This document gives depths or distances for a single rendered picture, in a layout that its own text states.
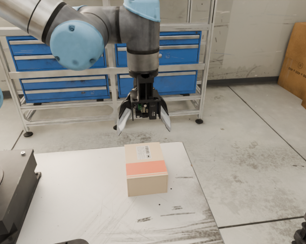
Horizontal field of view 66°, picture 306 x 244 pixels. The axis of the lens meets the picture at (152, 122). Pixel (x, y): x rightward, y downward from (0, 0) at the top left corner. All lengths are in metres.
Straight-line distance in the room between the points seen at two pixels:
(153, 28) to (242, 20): 2.71
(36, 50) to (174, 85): 1.17
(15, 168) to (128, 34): 0.49
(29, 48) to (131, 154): 1.54
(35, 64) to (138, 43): 1.69
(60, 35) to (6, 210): 0.44
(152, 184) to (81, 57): 0.44
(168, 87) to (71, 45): 1.83
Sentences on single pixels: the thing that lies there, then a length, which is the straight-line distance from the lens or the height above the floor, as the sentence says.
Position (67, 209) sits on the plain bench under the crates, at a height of 0.70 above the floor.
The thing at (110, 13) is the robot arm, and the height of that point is 1.20.
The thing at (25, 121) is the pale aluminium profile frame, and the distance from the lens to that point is 2.40.
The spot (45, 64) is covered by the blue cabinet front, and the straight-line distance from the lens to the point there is 2.14.
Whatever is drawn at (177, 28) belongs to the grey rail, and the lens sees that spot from 2.03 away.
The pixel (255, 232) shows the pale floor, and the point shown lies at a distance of 1.62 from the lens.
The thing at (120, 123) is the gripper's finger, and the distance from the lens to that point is 0.65.
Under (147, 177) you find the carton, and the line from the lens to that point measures 0.69.
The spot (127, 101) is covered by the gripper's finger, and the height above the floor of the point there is 0.98.
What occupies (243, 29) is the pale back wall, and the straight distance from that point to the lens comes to 3.23.
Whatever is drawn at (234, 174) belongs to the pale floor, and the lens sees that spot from 1.91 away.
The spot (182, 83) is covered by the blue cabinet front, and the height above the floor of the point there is 0.43.
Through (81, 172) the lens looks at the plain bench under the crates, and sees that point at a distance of 0.84.
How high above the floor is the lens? 1.26
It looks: 32 degrees down
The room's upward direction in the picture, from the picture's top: straight up
